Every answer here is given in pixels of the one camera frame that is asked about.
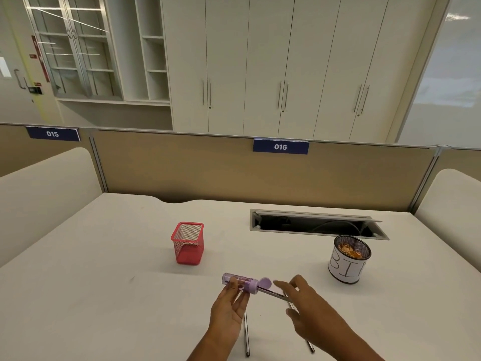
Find person's right hand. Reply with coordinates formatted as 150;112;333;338
273;274;342;349

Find person's left hand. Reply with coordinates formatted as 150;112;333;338
209;277;251;344

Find purple tube pencil sharpener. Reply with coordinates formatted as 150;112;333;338
222;272;272;297

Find grey pencil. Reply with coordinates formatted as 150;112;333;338
259;290;291;301
287;300;316;354
243;310;251;358

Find person's right forearm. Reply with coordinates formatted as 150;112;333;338
311;316;388;361

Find person's left forearm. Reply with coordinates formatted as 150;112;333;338
180;329;242;361

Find black mesh cup white label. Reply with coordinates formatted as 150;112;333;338
328;234;372;285

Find red mesh pen holder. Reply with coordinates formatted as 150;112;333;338
171;222;205;266

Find pencil shavings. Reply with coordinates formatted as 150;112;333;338
338;242;364;259

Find wide beige partition panel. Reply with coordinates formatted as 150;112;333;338
90;128;441;213

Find blue number sign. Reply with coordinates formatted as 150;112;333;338
25;126;81;143
253;137;310;155

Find white side divider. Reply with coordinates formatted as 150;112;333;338
414;168;481;274
0;147;104;270

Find white cabinet with doors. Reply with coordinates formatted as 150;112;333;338
159;0;452;144

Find white open shelf unit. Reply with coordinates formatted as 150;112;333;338
133;0;172;104

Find glass door cabinet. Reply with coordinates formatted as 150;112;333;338
22;0;125;102

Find red door sign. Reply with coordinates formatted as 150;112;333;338
30;35;50;83

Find cream door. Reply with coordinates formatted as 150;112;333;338
0;0;61;125

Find grey desk cable tray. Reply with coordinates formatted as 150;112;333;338
249;208;390;241

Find black cables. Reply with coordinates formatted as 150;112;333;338
310;220;374;237

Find metal partition post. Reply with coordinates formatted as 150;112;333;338
89;134;107;195
409;146;443;214

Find row of metal cabinet handles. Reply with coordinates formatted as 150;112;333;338
202;79;371;114

